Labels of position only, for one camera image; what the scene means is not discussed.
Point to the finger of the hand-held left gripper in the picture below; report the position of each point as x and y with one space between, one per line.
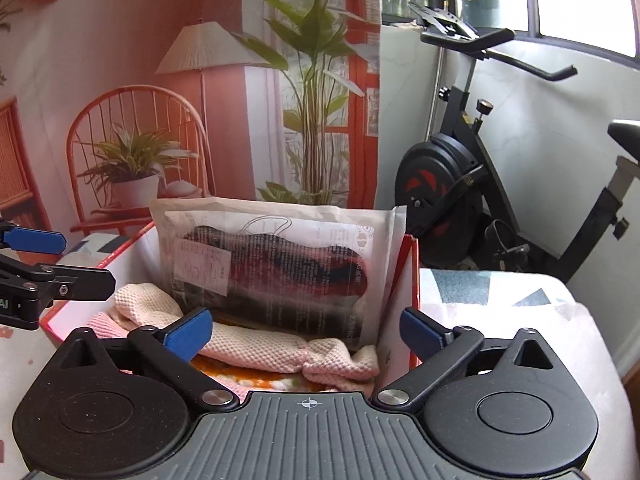
75 282
35 241

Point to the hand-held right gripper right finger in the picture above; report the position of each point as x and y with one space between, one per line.
420 332

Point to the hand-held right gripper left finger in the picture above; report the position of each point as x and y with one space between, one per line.
187 332

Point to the red cardboard box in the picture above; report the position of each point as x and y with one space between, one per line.
400 280

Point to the orange patterned cloth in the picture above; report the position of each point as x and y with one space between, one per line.
235 375

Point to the pink knit towel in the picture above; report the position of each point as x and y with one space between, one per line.
260 350

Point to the clear plastic garment packet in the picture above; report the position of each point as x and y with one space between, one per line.
280 265

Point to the white patterned tablecloth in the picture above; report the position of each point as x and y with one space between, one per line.
565 320

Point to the black exercise bike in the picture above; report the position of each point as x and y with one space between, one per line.
460 175

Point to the metal pole stand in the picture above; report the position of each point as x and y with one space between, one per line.
440 60

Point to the wall poster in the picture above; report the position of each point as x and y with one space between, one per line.
225 85

